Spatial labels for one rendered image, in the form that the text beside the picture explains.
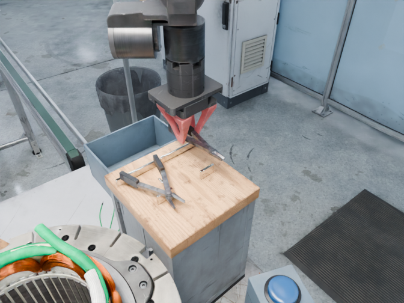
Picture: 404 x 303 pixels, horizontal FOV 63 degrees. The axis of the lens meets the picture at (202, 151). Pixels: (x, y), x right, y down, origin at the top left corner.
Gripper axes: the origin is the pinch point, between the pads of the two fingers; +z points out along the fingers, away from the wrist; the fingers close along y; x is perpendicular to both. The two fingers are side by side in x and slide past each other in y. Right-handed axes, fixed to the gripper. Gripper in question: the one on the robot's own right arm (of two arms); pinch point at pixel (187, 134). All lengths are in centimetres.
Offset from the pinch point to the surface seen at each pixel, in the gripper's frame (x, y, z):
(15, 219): -37, 30, 36
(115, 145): -17.3, 6.2, 10.1
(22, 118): -169, 1, 88
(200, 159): 0.8, -2.2, 6.6
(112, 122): -120, -37, 83
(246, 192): 12.2, -2.7, 6.3
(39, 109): -90, 4, 40
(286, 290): 27.0, 5.1, 7.6
